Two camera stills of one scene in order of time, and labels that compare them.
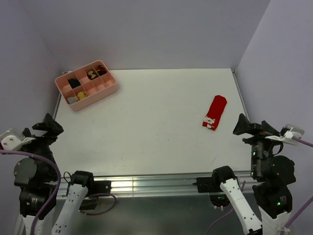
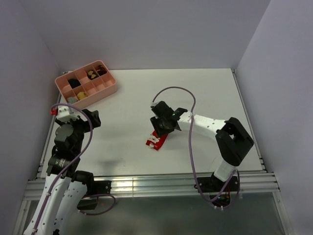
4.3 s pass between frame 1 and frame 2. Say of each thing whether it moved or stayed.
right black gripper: moved
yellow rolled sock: stayed
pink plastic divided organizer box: stayed
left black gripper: moved
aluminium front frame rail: stayed
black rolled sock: stayed
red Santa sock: moved
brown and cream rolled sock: stayed
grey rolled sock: stayed
